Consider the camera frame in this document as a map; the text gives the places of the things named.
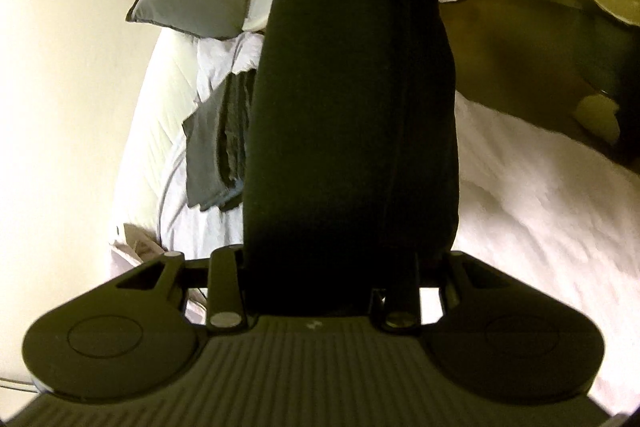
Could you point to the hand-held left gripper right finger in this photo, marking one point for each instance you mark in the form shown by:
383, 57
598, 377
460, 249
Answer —
402, 292

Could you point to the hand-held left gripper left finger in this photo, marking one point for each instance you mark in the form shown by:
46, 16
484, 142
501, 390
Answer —
225, 277

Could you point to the black fleece jacket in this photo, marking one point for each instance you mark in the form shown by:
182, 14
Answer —
350, 107

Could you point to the grey folded cloth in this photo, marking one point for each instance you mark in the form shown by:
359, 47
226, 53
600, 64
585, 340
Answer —
205, 147

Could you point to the dark grey knit cloth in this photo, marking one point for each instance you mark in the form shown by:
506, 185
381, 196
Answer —
240, 132

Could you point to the pink grey striped blanket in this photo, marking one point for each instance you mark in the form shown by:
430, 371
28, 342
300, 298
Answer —
525, 207

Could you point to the white quilted duvet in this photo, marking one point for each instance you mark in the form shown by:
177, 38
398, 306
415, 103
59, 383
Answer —
165, 107

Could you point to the small cream object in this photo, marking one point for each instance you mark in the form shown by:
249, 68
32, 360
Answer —
597, 117

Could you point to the dark nightstand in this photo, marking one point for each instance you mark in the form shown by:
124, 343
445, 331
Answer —
600, 57

